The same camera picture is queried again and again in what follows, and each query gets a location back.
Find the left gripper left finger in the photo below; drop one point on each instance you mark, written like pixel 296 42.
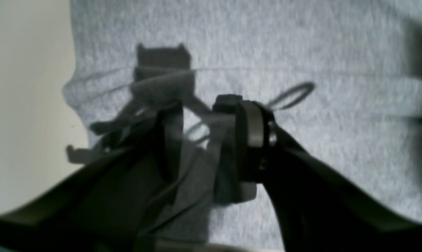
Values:
pixel 102 206

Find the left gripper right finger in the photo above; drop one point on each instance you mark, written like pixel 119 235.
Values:
pixel 317 209

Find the grey T-shirt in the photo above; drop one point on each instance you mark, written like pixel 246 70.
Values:
pixel 344 77

